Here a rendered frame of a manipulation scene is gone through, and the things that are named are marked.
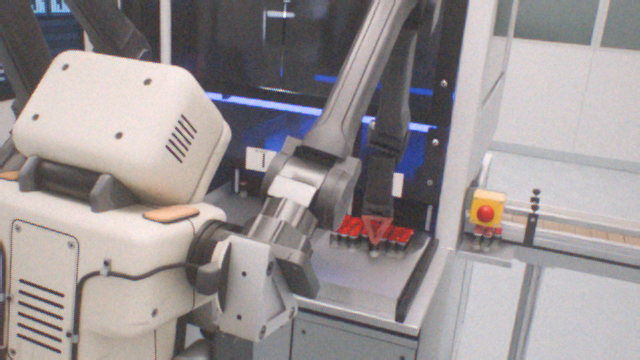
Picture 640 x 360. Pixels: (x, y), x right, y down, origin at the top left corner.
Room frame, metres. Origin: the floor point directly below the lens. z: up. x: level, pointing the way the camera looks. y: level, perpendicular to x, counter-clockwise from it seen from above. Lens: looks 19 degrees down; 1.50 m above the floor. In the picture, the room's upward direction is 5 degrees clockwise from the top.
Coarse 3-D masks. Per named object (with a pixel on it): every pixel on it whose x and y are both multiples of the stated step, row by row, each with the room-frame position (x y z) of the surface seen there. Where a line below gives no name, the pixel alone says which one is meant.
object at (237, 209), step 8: (224, 184) 1.66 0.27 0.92; (216, 192) 1.61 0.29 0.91; (224, 192) 1.66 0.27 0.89; (232, 192) 1.69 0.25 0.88; (208, 200) 1.57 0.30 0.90; (216, 200) 1.61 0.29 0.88; (224, 200) 1.62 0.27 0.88; (232, 200) 1.63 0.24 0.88; (240, 200) 1.63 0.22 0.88; (248, 200) 1.64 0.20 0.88; (256, 200) 1.64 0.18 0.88; (224, 208) 1.56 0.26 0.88; (232, 208) 1.57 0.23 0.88; (240, 208) 1.57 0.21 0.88; (248, 208) 1.58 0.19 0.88; (256, 208) 1.58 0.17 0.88; (232, 216) 1.51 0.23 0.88; (240, 216) 1.52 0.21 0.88; (248, 216) 1.52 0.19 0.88; (240, 224) 1.46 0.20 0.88
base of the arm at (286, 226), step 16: (272, 208) 0.68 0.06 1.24; (288, 208) 0.68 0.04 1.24; (304, 208) 0.68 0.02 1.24; (256, 224) 0.66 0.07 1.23; (272, 224) 0.65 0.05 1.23; (288, 224) 0.65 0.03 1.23; (304, 224) 0.67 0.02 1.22; (224, 240) 0.64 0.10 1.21; (256, 240) 0.64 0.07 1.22; (272, 240) 0.63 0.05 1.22; (288, 240) 0.64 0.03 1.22; (304, 240) 0.65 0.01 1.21; (288, 256) 0.61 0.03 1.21; (304, 256) 0.61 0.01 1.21; (288, 272) 0.63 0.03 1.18; (304, 272) 0.61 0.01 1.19; (304, 288) 0.64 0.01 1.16
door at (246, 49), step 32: (128, 0) 1.72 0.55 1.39; (192, 0) 1.66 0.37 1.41; (224, 0) 1.63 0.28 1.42; (256, 0) 1.60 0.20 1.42; (192, 32) 1.66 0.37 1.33; (224, 32) 1.63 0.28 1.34; (256, 32) 1.60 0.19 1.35; (192, 64) 1.66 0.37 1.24; (224, 64) 1.63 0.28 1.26; (256, 64) 1.60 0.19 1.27
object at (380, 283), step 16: (320, 240) 1.40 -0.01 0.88; (320, 256) 1.31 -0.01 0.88; (336, 256) 1.32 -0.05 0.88; (352, 256) 1.33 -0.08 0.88; (368, 256) 1.33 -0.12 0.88; (384, 256) 1.34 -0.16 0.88; (416, 256) 1.35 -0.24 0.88; (320, 272) 1.23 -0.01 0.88; (336, 272) 1.24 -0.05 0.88; (352, 272) 1.24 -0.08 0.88; (368, 272) 1.25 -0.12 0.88; (384, 272) 1.26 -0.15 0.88; (400, 272) 1.26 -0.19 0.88; (320, 288) 1.13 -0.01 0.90; (336, 288) 1.12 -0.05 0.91; (352, 288) 1.11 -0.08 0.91; (368, 288) 1.18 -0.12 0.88; (384, 288) 1.18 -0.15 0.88; (400, 288) 1.19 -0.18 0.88; (368, 304) 1.10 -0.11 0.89; (384, 304) 1.09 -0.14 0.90
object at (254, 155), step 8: (248, 152) 1.59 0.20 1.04; (256, 152) 1.58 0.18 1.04; (264, 152) 1.58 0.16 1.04; (272, 152) 1.57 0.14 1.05; (248, 160) 1.59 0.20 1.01; (256, 160) 1.58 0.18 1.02; (264, 160) 1.58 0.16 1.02; (248, 168) 1.59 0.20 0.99; (256, 168) 1.58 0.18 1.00; (264, 168) 1.58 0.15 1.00
